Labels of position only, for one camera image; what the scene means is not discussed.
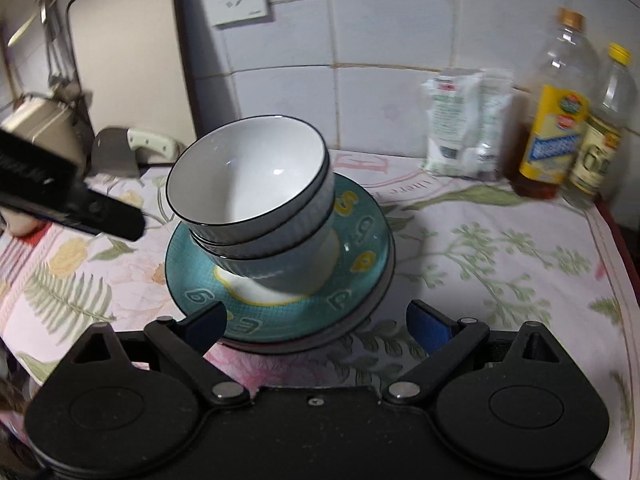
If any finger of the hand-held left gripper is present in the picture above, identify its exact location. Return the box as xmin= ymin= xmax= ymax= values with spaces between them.
xmin=70 ymin=185 xmax=147 ymax=242

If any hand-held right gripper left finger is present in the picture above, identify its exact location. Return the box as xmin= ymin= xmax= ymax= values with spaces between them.
xmin=62 ymin=301 xmax=252 ymax=408

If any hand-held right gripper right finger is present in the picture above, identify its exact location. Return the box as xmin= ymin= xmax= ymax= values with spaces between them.
xmin=382 ymin=300 xmax=576 ymax=406

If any teal fried egg plate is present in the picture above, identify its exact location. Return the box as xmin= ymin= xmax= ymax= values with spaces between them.
xmin=165 ymin=172 xmax=391 ymax=346

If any white bowl with dark rim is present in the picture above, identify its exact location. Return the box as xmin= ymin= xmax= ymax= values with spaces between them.
xmin=187 ymin=175 xmax=335 ymax=261
xmin=165 ymin=116 xmax=332 ymax=242
xmin=207 ymin=210 xmax=343 ymax=295

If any cream electric rice cooker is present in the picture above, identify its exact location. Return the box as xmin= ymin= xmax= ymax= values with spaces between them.
xmin=0 ymin=92 xmax=88 ymax=176

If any red striped cloth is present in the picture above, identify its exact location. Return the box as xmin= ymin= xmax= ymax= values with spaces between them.
xmin=0 ymin=222 xmax=56 ymax=291

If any floral tablecloth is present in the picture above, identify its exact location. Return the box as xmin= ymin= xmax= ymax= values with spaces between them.
xmin=0 ymin=147 xmax=640 ymax=411

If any steel ladle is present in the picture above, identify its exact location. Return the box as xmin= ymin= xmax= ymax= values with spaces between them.
xmin=42 ymin=0 xmax=81 ymax=98

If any white cutting board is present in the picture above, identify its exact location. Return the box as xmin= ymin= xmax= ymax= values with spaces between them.
xmin=67 ymin=0 xmax=198 ymax=133

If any white salt packet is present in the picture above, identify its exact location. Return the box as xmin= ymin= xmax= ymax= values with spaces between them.
xmin=419 ymin=67 xmax=515 ymax=181

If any cooking oil bottle yellow label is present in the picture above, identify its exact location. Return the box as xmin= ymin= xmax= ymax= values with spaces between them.
xmin=505 ymin=7 xmax=601 ymax=200

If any clear vinegar bottle yellow cap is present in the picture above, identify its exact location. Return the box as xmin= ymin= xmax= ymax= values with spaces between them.
xmin=562 ymin=42 xmax=638 ymax=208

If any cleaver with cream handle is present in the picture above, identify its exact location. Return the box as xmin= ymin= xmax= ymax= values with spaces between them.
xmin=90 ymin=127 xmax=183 ymax=181

